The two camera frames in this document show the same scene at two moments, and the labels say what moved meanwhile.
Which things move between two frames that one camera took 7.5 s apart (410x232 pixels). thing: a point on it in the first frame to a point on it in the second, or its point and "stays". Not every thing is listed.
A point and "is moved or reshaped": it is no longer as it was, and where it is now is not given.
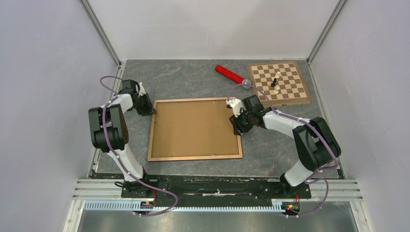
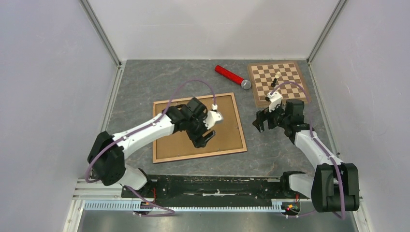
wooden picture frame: [158, 159] is moved or reshaped
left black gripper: [149, 108] to [198, 140]
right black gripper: [240, 129] to [265, 114]
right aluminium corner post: [337, 11] stays
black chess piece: [273, 84] stays
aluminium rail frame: [321, 190] stays
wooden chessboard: [281, 82] stays
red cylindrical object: [233, 77] stays
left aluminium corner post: [98, 25] stays
